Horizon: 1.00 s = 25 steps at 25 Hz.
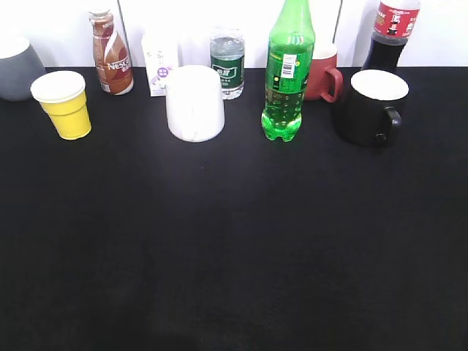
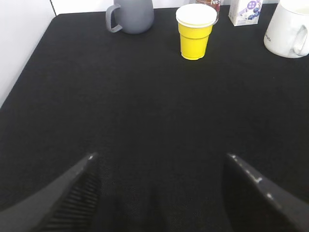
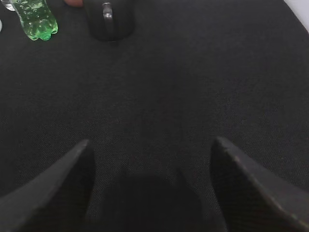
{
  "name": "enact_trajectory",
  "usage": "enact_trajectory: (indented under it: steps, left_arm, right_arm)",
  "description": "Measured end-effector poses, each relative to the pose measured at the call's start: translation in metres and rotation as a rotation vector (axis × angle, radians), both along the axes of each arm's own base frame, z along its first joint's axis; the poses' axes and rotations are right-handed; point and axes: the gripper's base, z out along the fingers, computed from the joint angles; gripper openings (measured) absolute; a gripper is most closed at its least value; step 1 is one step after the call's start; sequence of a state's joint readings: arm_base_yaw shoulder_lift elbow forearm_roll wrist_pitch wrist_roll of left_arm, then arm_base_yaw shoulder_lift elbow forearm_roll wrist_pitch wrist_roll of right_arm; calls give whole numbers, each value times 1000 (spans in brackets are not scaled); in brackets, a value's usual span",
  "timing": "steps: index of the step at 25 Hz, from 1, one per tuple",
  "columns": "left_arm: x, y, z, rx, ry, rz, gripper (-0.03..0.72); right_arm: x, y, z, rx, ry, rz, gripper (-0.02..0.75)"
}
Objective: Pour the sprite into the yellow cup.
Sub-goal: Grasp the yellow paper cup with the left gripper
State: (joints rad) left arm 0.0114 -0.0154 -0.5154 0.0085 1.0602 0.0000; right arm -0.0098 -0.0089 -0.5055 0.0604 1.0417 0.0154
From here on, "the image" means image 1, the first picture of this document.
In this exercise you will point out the green Sprite soda bottle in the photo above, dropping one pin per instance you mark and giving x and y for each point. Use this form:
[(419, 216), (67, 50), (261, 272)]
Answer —
[(290, 48)]

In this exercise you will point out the cola bottle red label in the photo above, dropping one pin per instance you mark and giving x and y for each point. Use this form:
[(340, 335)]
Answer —
[(393, 26)]

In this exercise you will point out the clear Cestbon water bottle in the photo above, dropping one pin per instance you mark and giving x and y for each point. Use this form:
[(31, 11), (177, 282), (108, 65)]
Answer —
[(227, 52)]

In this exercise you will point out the small white milk carton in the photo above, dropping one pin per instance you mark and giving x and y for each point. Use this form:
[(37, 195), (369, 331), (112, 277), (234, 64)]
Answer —
[(161, 58)]

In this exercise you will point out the grey round cup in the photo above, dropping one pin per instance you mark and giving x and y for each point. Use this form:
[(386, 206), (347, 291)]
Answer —
[(20, 67)]

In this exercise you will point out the black mug with handle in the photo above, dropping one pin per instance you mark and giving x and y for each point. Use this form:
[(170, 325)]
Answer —
[(369, 113)]

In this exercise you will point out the red mug with handle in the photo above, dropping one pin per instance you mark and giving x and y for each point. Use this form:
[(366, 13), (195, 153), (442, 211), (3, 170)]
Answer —
[(325, 80)]

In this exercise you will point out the brown Nescafe coffee bottle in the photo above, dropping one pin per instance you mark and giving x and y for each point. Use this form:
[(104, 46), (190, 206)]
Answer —
[(111, 56)]

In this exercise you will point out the white ceramic cup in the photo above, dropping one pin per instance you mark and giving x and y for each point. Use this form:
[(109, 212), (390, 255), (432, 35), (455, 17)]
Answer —
[(194, 104)]

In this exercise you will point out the yellow paper cup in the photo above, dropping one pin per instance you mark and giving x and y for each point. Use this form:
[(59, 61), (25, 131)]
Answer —
[(62, 96)]

